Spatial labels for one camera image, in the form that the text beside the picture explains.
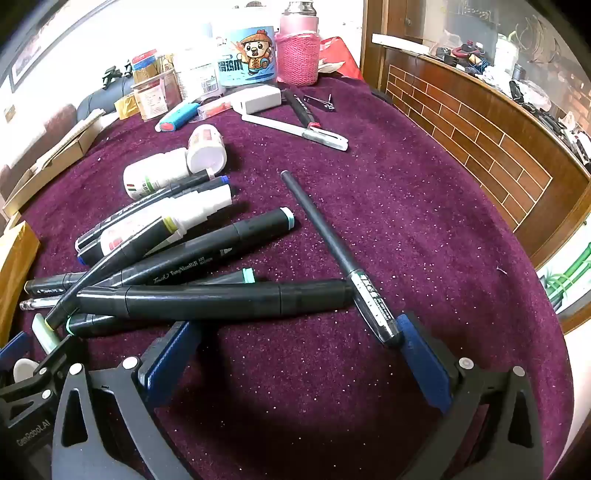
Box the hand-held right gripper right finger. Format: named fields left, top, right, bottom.
left=396, top=313, right=544, bottom=480

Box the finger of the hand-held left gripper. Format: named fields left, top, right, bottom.
left=0, top=330, right=33, bottom=371
left=0, top=336, right=86, bottom=416

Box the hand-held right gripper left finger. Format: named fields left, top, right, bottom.
left=52, top=320, right=204, bottom=480

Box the pale green capped marker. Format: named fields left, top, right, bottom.
left=31, top=314, right=62, bottom=356

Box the black marker green end cap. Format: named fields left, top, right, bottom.
left=65, top=267, right=257, bottom=337

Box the large plain black marker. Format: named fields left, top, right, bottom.
left=76, top=278, right=357, bottom=321

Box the black marker yellow-green band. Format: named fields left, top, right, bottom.
left=44, top=216, right=186, bottom=330

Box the black marker white lettering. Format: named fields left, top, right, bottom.
left=104, top=207, right=296, bottom=289

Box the white squeeze bottle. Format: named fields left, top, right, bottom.
left=99, top=185, right=233, bottom=257

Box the thin black pen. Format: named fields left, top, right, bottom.
left=280, top=170, right=403, bottom=348

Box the white round object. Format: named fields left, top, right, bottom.
left=13, top=359, right=40, bottom=384

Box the clear pen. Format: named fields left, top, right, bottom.
left=19, top=295, right=63, bottom=312

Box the short black marker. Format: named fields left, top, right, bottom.
left=24, top=272, right=90, bottom=296

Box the slim black marker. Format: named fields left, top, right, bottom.
left=74, top=168, right=213, bottom=245

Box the purple tablecloth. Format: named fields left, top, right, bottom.
left=14, top=75, right=575, bottom=480

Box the black marker blue end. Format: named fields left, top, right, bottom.
left=76, top=174, right=232, bottom=266

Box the white medicine bottle green label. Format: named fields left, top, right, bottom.
left=123, top=148, right=191, bottom=200

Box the long cardboard box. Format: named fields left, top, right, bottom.
left=2, top=108, right=108, bottom=219

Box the white medicine bottle red label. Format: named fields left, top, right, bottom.
left=186, top=124, right=228, bottom=175

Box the brown sofa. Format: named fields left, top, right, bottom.
left=0, top=103, right=78, bottom=200

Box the wooden counter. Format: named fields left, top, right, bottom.
left=362, top=0, right=591, bottom=335

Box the blue and red lighter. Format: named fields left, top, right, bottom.
left=155, top=102, right=200, bottom=133

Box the small red clear case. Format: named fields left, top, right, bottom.
left=198, top=99, right=233, bottom=121

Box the small gold box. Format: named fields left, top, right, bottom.
left=114, top=93, right=140, bottom=120

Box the white utility knife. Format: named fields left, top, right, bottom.
left=241, top=112, right=350, bottom=151

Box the black leather sofa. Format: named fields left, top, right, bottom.
left=75, top=76, right=136, bottom=121

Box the white power adapter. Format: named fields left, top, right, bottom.
left=231, top=84, right=283, bottom=114

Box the metal nail clipper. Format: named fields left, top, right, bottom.
left=303, top=93, right=336, bottom=112

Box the white plastic jar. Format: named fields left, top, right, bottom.
left=174, top=44, right=223, bottom=101

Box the pile of assorted small tools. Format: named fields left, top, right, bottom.
left=434, top=25, right=591, bottom=164

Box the blue cartoon canister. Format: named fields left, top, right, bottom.
left=216, top=24, right=278, bottom=88

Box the red bag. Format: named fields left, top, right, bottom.
left=318, top=36, right=365, bottom=82

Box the bottle in pink knit sleeve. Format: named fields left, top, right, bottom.
left=274, top=0, right=322, bottom=87

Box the green bamboo wall decal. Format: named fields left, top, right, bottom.
left=537, top=242, right=591, bottom=317

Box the framed wall picture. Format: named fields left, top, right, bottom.
left=8, top=0, right=118, bottom=93

